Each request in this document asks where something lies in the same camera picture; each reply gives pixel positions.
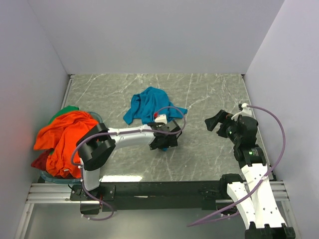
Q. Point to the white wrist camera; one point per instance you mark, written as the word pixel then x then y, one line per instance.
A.
pixel 244 110
pixel 160 118

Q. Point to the green t shirt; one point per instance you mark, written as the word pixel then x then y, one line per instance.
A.
pixel 63 111

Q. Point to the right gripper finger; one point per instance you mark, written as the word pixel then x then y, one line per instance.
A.
pixel 223 129
pixel 212 122

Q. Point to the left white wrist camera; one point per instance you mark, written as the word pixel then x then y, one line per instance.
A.
pixel 160 118

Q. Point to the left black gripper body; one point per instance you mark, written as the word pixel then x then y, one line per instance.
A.
pixel 170 142

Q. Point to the orange t shirt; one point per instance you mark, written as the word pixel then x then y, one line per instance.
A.
pixel 61 135

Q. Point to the blue t shirt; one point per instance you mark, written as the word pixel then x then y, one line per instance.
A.
pixel 143 106

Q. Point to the aluminium frame rail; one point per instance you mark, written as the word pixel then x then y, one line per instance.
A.
pixel 42 193

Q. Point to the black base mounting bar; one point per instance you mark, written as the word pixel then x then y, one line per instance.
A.
pixel 116 196

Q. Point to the clear blue plastic basket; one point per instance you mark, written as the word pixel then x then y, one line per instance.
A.
pixel 46 177

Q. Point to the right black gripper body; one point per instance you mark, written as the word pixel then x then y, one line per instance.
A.
pixel 232 134

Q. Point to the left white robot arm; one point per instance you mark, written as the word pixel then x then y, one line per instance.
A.
pixel 97 145

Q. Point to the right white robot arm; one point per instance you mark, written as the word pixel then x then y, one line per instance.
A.
pixel 254 199

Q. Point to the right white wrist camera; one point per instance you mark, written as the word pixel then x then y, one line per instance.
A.
pixel 244 110

